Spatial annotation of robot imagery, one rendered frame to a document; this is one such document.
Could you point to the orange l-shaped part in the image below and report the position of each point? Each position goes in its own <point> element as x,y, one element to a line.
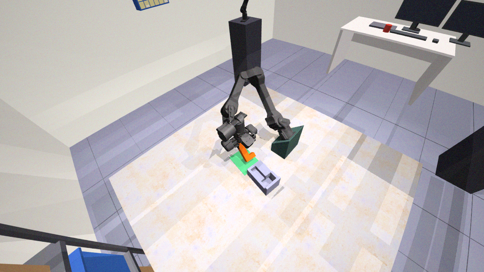
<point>246,156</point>

